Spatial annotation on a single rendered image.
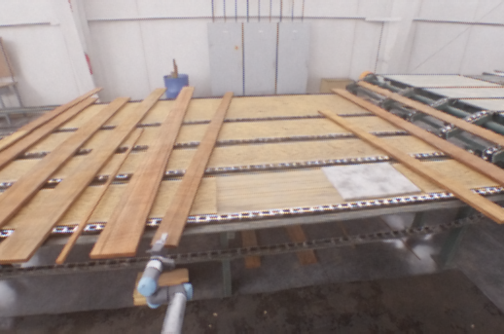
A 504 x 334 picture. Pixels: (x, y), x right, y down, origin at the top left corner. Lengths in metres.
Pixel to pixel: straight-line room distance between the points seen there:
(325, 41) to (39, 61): 7.24
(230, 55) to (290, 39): 1.48
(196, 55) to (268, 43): 1.85
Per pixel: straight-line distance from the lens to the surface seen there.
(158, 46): 7.53
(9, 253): 1.91
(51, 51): 8.38
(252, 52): 6.87
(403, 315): 2.50
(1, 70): 8.82
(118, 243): 1.63
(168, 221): 1.68
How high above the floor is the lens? 1.90
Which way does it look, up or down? 28 degrees down
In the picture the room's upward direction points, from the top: straight up
